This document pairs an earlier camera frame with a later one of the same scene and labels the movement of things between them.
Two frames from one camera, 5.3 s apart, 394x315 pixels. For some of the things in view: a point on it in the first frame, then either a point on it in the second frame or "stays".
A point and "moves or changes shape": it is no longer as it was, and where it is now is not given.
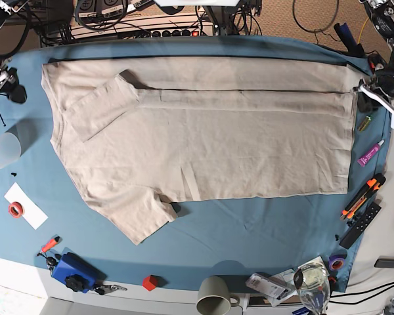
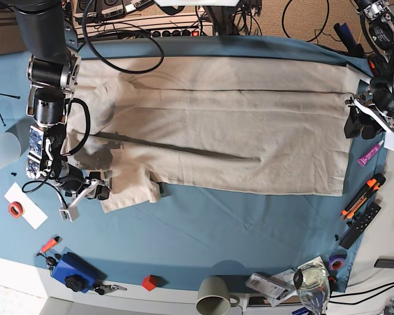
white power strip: (144, 26) stays
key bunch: (102, 289) stays
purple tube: (370, 153) stays
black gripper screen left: (14, 90) -> (102, 191)
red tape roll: (16, 209) stays
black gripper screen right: (366, 104) -> (359, 123)
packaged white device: (267, 286) stays
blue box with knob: (78, 274) stays
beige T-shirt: (136, 135) moves or changes shape
